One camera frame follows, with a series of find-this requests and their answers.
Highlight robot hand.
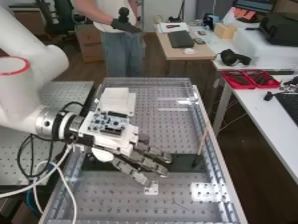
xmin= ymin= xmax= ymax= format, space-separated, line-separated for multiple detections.
xmin=78 ymin=111 xmax=174 ymax=187

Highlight small white box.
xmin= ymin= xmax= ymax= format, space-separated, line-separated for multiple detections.
xmin=96 ymin=86 xmax=136 ymax=117

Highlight clear box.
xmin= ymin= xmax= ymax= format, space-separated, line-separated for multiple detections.
xmin=38 ymin=76 xmax=249 ymax=224

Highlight black plate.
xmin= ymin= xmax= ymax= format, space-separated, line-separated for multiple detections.
xmin=79 ymin=152 xmax=208 ymax=173

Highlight thin stick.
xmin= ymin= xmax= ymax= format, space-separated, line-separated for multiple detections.
xmin=191 ymin=124 xmax=210 ymax=168

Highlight person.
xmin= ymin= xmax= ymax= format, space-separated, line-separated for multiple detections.
xmin=71 ymin=0 xmax=147 ymax=79

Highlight cardboard box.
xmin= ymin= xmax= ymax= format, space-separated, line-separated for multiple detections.
xmin=73 ymin=23 xmax=106 ymax=64

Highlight wooden desk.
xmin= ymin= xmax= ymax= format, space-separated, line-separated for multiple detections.
xmin=152 ymin=22 xmax=219 ymax=88

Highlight black keyboard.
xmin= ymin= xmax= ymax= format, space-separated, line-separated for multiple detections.
xmin=272 ymin=92 xmax=298 ymax=127
xmin=166 ymin=30 xmax=195 ymax=49

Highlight red tray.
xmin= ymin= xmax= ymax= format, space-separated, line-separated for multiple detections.
xmin=244 ymin=68 xmax=281 ymax=89
xmin=219 ymin=69 xmax=257 ymax=90

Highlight white desk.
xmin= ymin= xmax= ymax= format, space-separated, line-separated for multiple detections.
xmin=211 ymin=73 xmax=298 ymax=184

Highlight black headphones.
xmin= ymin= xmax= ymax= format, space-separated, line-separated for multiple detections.
xmin=214 ymin=48 xmax=252 ymax=67

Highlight black office chair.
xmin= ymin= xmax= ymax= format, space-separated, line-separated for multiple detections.
xmin=35 ymin=0 xmax=77 ymax=37

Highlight small wooden box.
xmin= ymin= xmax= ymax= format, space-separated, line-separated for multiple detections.
xmin=212 ymin=22 xmax=236 ymax=41

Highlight black case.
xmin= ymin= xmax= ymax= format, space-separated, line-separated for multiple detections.
xmin=257 ymin=12 xmax=298 ymax=47

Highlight small white bracket plate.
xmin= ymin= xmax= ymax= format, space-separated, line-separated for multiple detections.
xmin=142 ymin=180 xmax=159 ymax=196

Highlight white cable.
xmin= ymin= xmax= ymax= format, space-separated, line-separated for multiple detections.
xmin=30 ymin=160 xmax=78 ymax=224
xmin=0 ymin=145 xmax=74 ymax=200

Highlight black cable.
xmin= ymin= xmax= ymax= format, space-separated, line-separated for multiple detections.
xmin=15 ymin=101 xmax=86 ymax=183

